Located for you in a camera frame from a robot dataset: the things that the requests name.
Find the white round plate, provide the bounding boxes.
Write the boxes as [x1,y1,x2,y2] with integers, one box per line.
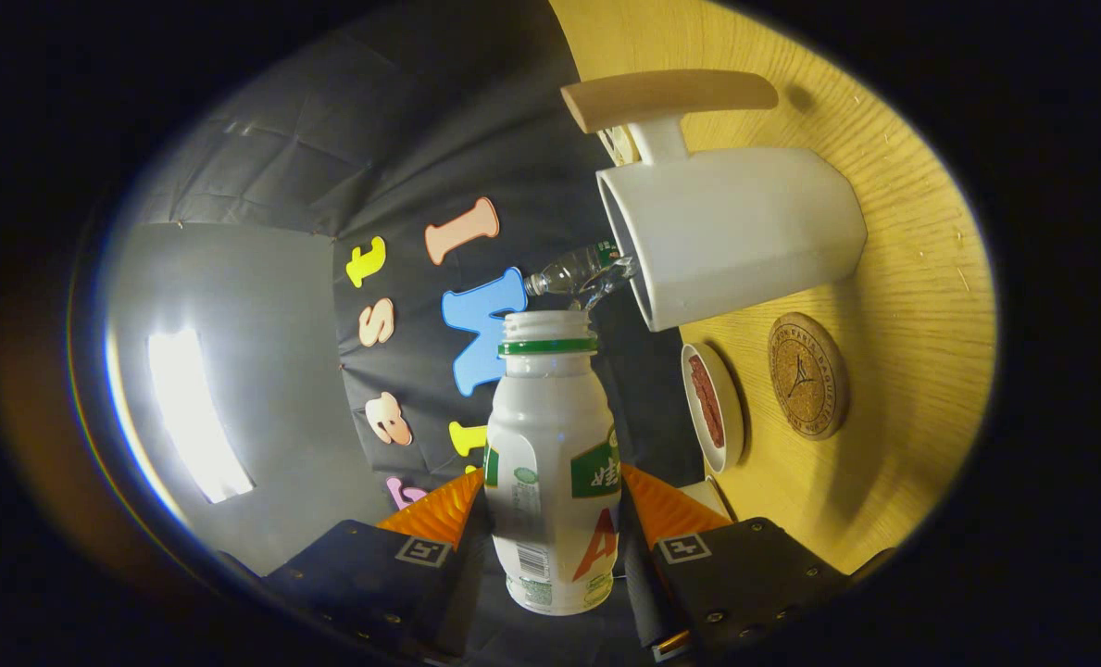
[681,344,745,474]

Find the cream toaster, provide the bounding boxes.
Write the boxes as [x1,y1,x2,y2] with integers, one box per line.
[678,477,734,522]

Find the round cork coaster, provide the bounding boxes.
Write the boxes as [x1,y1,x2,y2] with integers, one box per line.
[768,312,850,440]

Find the clear plastic water bottle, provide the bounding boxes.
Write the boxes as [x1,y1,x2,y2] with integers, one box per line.
[524,240,639,311]

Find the white juice bottle green label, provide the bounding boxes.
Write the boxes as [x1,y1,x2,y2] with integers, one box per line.
[483,310,623,616]

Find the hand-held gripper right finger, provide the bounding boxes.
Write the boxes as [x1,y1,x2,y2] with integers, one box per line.
[619,463,852,663]

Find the ceiling light panel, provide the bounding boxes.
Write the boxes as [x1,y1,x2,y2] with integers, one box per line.
[147,329,256,504]

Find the wooden table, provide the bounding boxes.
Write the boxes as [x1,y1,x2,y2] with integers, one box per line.
[550,0,997,575]

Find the black backdrop cloth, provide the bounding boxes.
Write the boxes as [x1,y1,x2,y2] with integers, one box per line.
[119,0,708,520]

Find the white cup with wooden handle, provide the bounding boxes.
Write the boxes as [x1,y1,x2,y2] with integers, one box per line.
[560,69,869,333]

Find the red meat slices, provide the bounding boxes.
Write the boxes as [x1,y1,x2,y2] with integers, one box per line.
[689,355,726,449]

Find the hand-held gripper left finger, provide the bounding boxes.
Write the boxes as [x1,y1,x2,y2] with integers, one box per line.
[263,468,491,663]

